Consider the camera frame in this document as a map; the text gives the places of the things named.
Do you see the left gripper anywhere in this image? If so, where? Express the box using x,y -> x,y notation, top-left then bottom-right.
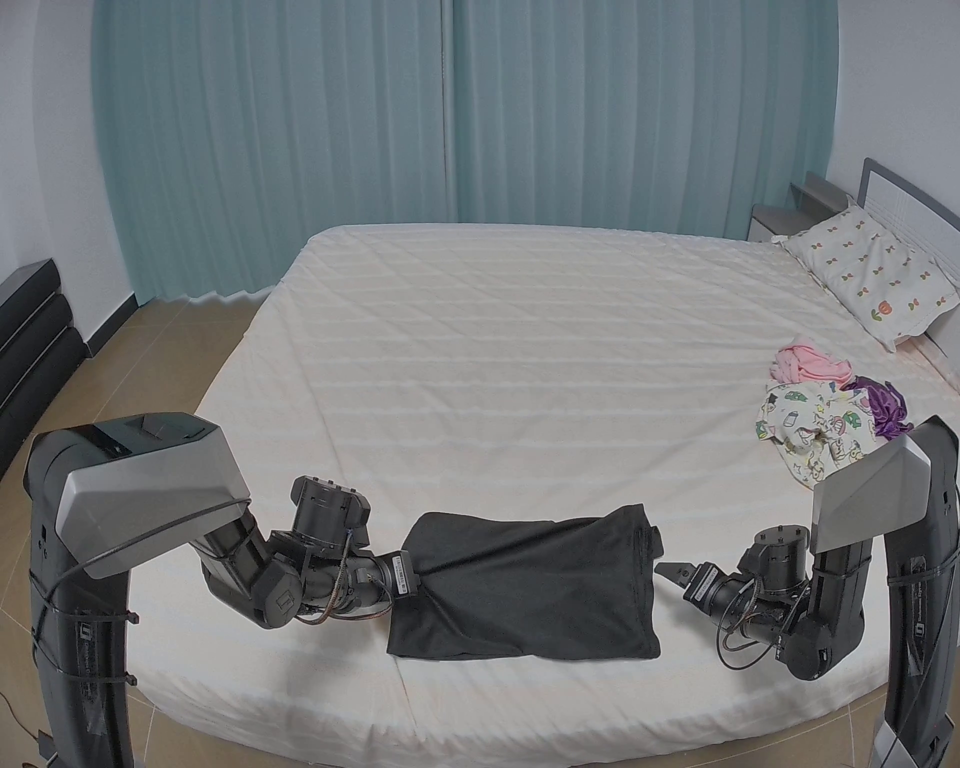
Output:
352,549 -> 423,610

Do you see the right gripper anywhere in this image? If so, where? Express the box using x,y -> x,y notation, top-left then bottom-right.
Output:
654,561 -> 740,624

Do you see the black T-shirt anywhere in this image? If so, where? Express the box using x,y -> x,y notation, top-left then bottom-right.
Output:
386,502 -> 665,663

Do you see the bed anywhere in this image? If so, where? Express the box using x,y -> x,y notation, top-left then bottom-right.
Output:
127,153 -> 960,768

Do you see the white printed pyjama garment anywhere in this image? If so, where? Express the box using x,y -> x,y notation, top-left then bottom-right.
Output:
756,378 -> 890,492

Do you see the pink garment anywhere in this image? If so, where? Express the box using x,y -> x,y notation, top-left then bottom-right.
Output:
771,341 -> 856,387

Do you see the purple garment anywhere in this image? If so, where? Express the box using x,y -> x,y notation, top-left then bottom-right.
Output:
847,375 -> 912,440

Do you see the white printed pillow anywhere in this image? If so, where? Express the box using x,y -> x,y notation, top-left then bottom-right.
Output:
772,206 -> 960,354

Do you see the grey bedside table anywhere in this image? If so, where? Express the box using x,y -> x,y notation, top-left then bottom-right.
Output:
748,171 -> 856,243

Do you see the black chest of drawers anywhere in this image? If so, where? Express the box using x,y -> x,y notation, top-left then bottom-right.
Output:
0,258 -> 87,481

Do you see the blue-green curtain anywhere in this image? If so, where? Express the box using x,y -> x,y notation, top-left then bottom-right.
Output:
90,0 -> 459,305
450,0 -> 841,241

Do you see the black cable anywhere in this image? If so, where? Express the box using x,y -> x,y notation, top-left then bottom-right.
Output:
30,495 -> 252,601
0,693 -> 50,759
716,600 -> 781,672

